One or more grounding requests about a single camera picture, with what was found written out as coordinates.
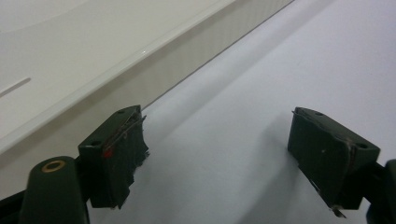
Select white plastic tray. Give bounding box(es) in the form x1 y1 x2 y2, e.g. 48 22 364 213
0 0 295 194

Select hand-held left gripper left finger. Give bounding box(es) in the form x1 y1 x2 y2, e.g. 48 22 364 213
78 105 150 210

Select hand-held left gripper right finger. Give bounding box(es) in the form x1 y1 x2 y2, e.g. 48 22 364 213
287 106 381 218

